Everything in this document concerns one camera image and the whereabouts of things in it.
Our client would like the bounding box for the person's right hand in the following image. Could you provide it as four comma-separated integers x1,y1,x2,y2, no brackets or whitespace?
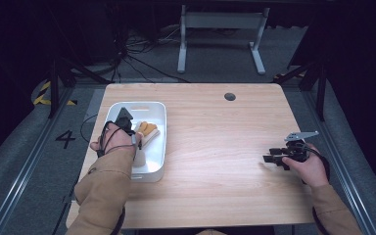
282,143,329,188

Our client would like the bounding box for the beige glove with orange fingers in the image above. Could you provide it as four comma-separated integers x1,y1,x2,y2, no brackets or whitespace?
132,120,160,168

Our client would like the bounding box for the white plastic bin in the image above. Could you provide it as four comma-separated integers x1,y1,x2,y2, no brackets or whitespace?
104,101,168,184

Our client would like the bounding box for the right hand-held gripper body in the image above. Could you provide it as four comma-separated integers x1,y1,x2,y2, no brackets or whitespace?
284,130,320,164

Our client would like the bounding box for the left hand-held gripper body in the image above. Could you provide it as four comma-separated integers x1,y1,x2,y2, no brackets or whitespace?
115,107,135,135

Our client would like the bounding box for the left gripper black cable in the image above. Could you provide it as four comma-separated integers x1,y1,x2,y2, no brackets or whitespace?
97,120,143,159

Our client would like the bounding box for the bundle of black floor cables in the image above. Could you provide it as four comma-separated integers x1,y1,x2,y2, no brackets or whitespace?
111,25,190,84

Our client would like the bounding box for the thin black floor cable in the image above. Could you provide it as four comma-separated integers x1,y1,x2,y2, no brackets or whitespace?
79,114,99,144

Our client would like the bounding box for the black metal stand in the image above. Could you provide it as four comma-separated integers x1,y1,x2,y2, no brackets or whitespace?
47,55,112,119
273,58,328,122

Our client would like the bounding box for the person's tan clothing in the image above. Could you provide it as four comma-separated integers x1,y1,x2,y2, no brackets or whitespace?
195,229,227,235

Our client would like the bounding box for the metal floor rail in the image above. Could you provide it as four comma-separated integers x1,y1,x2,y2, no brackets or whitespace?
0,87,75,235
302,91,376,235

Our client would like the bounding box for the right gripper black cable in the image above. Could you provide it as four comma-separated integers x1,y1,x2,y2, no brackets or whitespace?
303,146,331,184

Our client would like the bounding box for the grey metal table frame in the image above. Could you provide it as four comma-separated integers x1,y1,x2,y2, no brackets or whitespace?
176,4,271,75

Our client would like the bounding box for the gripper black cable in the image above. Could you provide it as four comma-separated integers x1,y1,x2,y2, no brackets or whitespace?
97,120,143,159
303,146,331,184

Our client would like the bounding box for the person's left hand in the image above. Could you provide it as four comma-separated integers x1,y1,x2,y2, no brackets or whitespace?
90,121,144,155

